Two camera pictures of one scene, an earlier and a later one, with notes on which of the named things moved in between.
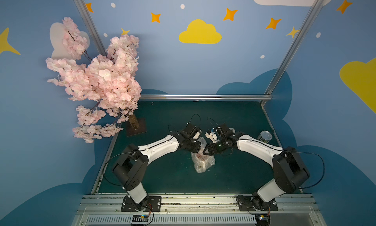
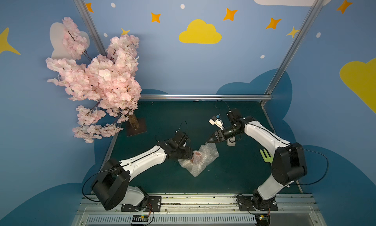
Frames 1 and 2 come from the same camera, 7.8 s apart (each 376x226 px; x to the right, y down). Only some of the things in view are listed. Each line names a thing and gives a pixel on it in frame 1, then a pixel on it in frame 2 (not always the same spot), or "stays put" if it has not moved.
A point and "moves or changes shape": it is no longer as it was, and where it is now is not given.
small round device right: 262,219 stays put
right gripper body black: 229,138 → 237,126
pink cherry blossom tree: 109,79 stays put
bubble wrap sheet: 201,161 moves or changes shape
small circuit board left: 140,218 stays put
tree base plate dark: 135,125 stays put
